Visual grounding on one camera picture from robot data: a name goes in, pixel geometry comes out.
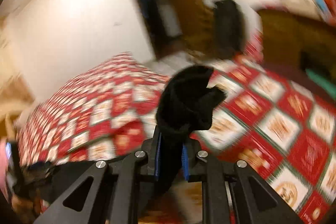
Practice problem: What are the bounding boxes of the black pants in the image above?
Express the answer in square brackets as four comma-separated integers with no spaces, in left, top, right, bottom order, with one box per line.
[139,65,227,203]

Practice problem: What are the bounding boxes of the brown wooden door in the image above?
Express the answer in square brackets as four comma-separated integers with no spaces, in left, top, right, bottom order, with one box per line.
[172,0,214,40]

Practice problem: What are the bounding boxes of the black folded bag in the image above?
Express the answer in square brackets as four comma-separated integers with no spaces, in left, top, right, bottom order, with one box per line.
[213,0,245,56]

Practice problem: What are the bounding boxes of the pink pillow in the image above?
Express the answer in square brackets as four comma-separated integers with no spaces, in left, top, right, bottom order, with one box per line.
[0,138,8,200]

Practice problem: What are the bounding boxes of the red plaid bag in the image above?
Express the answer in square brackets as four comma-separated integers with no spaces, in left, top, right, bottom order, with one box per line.
[244,30,264,63]

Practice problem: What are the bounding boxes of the red patchwork bedspread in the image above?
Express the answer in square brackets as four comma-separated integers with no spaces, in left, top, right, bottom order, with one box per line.
[17,52,335,223]

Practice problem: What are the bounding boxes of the wooden dresser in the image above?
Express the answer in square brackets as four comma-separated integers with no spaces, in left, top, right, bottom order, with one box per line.
[256,8,335,82]

